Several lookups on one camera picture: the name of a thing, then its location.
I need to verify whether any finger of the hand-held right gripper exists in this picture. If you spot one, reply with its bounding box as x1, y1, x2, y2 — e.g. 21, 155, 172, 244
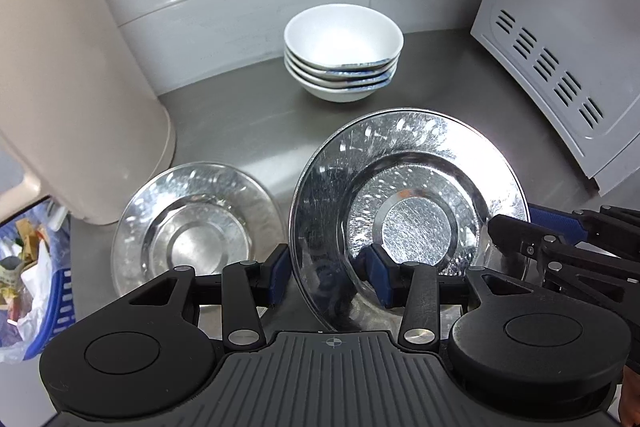
527, 203, 640, 256
487, 214, 640, 308

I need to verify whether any beige electric kettle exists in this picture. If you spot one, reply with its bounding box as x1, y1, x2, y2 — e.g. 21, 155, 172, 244
0, 0, 177, 226

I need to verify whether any stainless steel plate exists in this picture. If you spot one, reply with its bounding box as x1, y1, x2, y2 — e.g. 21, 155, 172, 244
289, 108, 532, 333
111, 162, 287, 299

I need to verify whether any blue plastic waste basket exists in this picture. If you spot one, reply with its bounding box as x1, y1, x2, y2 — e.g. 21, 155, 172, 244
0, 202, 77, 358

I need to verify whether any grey vented appliance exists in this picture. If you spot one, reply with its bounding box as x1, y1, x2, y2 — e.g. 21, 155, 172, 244
470, 0, 640, 198

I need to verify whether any pile of paper wrappers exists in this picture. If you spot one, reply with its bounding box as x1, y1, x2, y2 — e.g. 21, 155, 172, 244
0, 216, 53, 310

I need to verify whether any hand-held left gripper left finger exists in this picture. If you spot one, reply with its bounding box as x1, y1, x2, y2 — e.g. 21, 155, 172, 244
127, 243, 292, 352

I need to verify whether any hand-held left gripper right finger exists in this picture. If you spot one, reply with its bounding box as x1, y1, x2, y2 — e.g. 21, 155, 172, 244
356, 244, 546, 352

